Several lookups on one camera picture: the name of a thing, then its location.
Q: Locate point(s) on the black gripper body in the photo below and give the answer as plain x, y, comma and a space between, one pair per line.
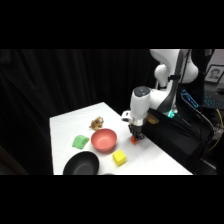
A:
137, 127

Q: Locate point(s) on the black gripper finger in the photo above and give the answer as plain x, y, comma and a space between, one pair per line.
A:
141, 136
134, 136

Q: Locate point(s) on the red ball with orange spots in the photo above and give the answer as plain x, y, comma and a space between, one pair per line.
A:
134, 140

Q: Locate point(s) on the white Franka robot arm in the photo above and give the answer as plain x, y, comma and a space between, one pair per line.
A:
142, 101

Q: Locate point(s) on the pink bowl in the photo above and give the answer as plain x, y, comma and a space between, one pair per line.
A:
104, 140

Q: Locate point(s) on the black bowl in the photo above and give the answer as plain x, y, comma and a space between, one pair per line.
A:
81, 164

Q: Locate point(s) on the tan connector board on wrist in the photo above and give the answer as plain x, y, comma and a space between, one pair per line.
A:
152, 118

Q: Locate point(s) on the yellow block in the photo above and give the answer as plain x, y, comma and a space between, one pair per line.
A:
119, 157

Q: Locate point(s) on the black robot stand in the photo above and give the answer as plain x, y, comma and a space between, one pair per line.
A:
173, 140

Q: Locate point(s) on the small green light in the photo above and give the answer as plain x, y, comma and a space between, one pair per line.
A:
171, 114

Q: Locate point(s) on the striped tiger plush toy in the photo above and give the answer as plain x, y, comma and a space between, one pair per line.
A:
97, 123

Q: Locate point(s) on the green block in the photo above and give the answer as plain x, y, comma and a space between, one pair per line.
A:
80, 141

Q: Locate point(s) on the framed portrait picture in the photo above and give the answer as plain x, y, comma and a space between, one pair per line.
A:
214, 74

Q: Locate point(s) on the black curtain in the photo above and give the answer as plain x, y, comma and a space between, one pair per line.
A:
50, 86

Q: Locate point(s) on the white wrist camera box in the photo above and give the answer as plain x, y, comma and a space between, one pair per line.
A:
125, 116

